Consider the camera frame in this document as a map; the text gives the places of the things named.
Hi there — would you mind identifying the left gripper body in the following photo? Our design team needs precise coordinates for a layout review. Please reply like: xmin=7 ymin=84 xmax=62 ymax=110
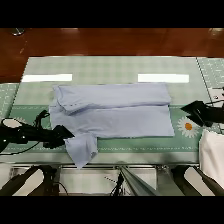
xmin=42 ymin=124 xmax=76 ymax=150

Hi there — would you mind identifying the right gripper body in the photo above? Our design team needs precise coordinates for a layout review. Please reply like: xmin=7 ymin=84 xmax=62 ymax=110
xmin=179 ymin=100 xmax=215 ymax=128

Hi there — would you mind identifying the light blue shirt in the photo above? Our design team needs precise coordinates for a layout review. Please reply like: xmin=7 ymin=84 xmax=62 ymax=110
xmin=48 ymin=82 xmax=176 ymax=170

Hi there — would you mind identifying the white garment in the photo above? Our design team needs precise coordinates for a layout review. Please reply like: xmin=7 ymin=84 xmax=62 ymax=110
xmin=198 ymin=128 xmax=224 ymax=190

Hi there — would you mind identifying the black cable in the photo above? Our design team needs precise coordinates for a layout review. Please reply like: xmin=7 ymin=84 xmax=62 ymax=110
xmin=104 ymin=171 xmax=126 ymax=197
xmin=0 ymin=141 xmax=42 ymax=156

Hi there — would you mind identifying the silver frame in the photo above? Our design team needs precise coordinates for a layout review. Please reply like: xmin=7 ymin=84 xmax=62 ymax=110
xmin=0 ymin=162 xmax=224 ymax=197

